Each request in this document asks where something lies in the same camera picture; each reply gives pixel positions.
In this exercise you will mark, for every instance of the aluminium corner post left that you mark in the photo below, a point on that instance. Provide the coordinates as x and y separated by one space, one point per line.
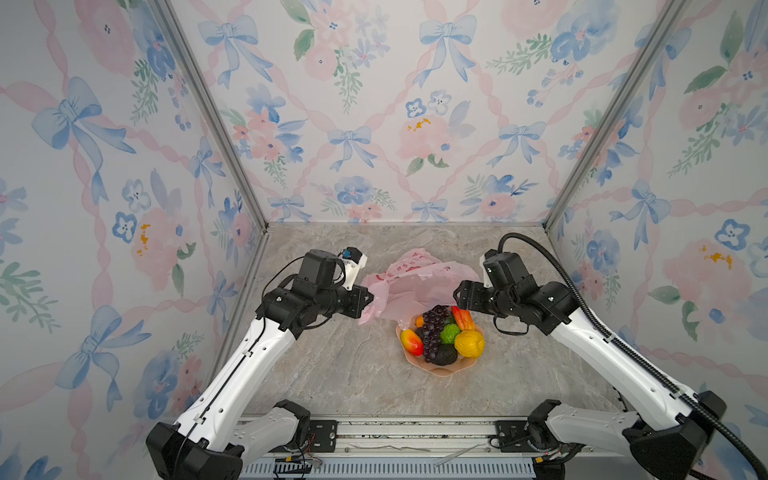
179 45

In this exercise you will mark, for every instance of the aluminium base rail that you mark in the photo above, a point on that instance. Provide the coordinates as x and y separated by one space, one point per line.
383 448

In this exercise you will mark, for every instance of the purple grape bunch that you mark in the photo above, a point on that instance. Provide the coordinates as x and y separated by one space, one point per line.
434 322

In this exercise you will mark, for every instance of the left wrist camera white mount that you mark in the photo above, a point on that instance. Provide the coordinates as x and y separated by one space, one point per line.
353 260

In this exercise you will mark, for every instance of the aluminium corner post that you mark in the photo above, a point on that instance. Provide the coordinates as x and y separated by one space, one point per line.
179 45
659 34

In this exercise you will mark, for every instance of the red yellow mango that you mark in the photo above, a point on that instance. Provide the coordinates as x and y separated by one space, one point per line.
412 342

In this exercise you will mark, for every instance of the dark avocado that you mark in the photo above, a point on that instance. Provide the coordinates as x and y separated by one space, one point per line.
445 355

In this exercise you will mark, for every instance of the green apple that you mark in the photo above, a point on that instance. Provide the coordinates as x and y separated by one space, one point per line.
449 333

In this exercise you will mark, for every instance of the red orange pepper fruit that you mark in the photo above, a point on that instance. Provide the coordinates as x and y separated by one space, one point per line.
463 319

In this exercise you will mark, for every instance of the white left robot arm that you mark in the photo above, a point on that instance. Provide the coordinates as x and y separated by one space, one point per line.
208 440

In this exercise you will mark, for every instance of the aluminium corner post right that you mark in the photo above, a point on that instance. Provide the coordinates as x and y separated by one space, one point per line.
659 34

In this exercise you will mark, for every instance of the yellow lemon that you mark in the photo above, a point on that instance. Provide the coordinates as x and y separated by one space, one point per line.
470 344

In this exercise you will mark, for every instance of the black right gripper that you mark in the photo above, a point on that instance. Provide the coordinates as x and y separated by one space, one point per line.
476 290

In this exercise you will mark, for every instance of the pink plastic bag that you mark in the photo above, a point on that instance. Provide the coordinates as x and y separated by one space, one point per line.
415 283

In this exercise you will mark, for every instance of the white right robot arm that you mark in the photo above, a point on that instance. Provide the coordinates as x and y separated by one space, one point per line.
667 428

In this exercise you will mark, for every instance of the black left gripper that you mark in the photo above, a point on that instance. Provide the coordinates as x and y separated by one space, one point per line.
357 301

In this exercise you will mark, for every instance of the pink scalloped fruit plate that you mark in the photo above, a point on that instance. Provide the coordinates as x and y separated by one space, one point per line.
441 371

